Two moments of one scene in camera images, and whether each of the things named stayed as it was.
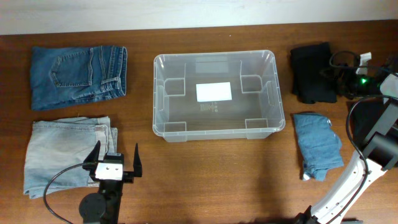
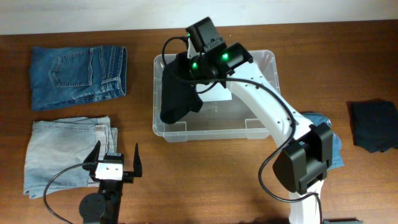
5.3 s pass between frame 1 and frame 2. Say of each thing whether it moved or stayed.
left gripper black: stayed
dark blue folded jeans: stayed
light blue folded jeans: stayed
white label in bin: stayed
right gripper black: moved
